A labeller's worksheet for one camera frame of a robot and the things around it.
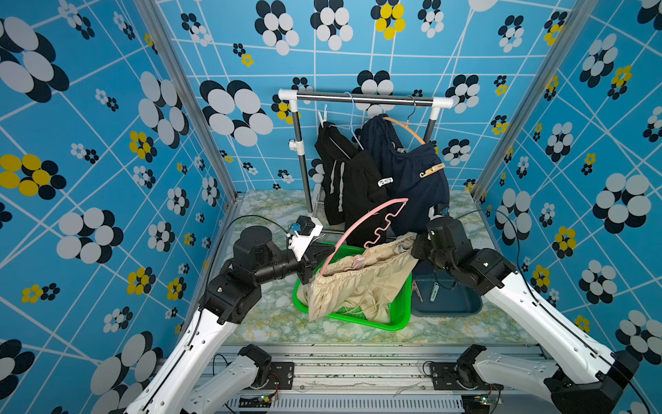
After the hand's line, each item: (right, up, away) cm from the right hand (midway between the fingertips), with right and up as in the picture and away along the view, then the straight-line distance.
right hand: (420, 236), depth 73 cm
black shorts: (-19, +15, +5) cm, 25 cm away
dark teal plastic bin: (+12, -22, +14) cm, 28 cm away
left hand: (-24, -1, -13) cm, 28 cm away
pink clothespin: (+3, -19, +17) cm, 26 cm away
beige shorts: (-15, -14, +4) cm, 21 cm away
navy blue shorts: (+2, +12, +2) cm, 12 cm away
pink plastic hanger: (-14, +2, -8) cm, 16 cm away
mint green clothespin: (+10, -20, +15) cm, 27 cm away
